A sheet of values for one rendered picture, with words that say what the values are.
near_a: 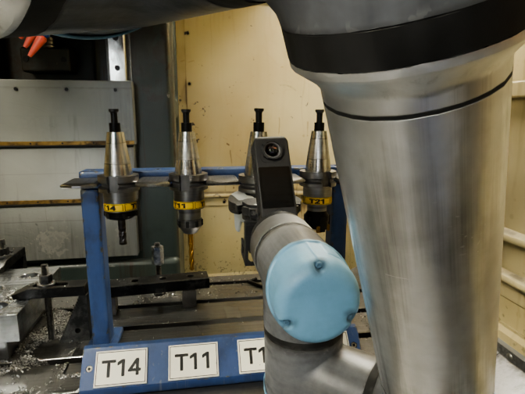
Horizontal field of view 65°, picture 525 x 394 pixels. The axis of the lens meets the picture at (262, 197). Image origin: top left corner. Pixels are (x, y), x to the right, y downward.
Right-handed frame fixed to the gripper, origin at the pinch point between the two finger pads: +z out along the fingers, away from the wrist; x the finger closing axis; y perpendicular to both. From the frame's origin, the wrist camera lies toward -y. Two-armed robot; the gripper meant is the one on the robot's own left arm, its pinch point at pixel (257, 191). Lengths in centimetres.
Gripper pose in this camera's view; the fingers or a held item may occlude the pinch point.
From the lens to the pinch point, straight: 66.6
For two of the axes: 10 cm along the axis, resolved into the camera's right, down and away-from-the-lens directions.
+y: -0.2, 9.8, 2.1
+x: 9.9, -0.2, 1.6
